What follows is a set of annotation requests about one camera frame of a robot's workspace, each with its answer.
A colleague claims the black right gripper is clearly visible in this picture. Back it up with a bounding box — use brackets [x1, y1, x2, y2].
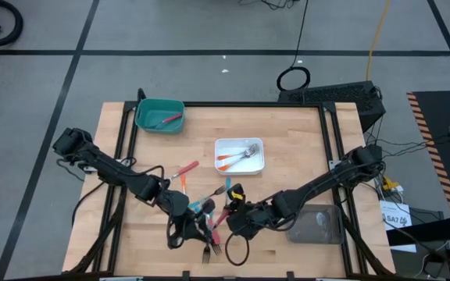
[227, 183, 284, 239]

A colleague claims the white plastic bin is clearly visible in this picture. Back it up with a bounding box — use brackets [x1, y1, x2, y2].
[214, 137, 266, 176]

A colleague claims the grey translucent plastic bin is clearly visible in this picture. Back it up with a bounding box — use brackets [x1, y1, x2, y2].
[286, 203, 345, 246]

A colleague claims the teal plastic bin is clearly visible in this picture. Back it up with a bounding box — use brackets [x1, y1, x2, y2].
[134, 97, 186, 135]

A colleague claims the white paper label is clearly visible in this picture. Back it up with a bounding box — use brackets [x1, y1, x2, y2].
[379, 199, 418, 254]

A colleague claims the yellow plug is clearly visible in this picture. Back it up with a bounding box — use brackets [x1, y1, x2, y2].
[380, 174, 400, 192]

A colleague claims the black floor bar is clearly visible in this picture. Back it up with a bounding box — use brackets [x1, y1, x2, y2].
[384, 215, 450, 247]

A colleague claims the black platform with hazard stripes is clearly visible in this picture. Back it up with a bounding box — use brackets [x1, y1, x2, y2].
[405, 90, 450, 218]

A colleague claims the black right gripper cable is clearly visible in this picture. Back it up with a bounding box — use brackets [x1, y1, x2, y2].
[223, 233, 250, 268]

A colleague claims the black aluminium table frame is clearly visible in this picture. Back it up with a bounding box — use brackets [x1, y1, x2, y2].
[63, 87, 396, 279]

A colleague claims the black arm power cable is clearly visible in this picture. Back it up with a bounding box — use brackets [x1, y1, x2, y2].
[70, 181, 105, 228]

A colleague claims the black cable with coil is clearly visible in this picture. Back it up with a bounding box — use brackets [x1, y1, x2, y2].
[275, 0, 312, 93]

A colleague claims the black cable bundle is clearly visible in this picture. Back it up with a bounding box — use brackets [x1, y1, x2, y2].
[237, 0, 301, 12]

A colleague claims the yellow cable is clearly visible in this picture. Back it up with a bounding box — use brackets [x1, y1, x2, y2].
[366, 0, 392, 82]

